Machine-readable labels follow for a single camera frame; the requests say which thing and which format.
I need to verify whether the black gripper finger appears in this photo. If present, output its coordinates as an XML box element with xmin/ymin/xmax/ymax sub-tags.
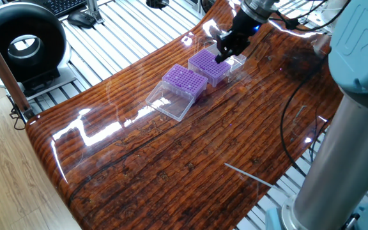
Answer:
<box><xmin>226</xmin><ymin>36</ymin><xmax>249</xmax><ymax>58</ymax></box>
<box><xmin>214</xmin><ymin>45</ymin><xmax>231</xmax><ymax>65</ymax></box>

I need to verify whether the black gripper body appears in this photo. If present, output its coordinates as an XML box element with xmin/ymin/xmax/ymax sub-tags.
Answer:
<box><xmin>230</xmin><ymin>13</ymin><xmax>265</xmax><ymax>45</ymax></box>

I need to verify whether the purple pipette tip holder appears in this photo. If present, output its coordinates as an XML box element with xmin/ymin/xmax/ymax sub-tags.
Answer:
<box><xmin>188</xmin><ymin>45</ymin><xmax>247</xmax><ymax>87</ymax></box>
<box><xmin>147</xmin><ymin>64</ymin><xmax>209</xmax><ymax>122</ymax></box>

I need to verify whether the silver ribbed wrist flange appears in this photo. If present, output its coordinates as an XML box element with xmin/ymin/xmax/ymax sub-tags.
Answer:
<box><xmin>240</xmin><ymin>0</ymin><xmax>278</xmax><ymax>21</ymax></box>

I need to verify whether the glossy wood grain mat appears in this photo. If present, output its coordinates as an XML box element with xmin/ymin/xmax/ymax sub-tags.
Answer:
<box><xmin>26</xmin><ymin>0</ymin><xmax>338</xmax><ymax>230</ymax></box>

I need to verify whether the thin white rod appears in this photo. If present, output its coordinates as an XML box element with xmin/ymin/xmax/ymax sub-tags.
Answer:
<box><xmin>224</xmin><ymin>163</ymin><xmax>275</xmax><ymax>187</ymax></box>

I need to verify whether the black computer mouse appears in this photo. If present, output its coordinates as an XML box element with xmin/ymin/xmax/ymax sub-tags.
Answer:
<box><xmin>67</xmin><ymin>11</ymin><xmax>98</xmax><ymax>28</ymax></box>

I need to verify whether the black computer keyboard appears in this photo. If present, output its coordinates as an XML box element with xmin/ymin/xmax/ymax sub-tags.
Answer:
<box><xmin>42</xmin><ymin>0</ymin><xmax>89</xmax><ymax>17</ymax></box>

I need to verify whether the black cable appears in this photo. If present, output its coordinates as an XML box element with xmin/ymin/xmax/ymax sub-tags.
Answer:
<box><xmin>280</xmin><ymin>61</ymin><xmax>328</xmax><ymax>170</ymax></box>
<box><xmin>270</xmin><ymin>0</ymin><xmax>354</xmax><ymax>33</ymax></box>

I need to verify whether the black ring light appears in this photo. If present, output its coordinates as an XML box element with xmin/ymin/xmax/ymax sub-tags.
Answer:
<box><xmin>0</xmin><ymin>3</ymin><xmax>76</xmax><ymax>98</ymax></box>

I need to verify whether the brown wooden post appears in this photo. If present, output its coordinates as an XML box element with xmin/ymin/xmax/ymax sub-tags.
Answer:
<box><xmin>0</xmin><ymin>22</ymin><xmax>31</xmax><ymax>122</ymax></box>

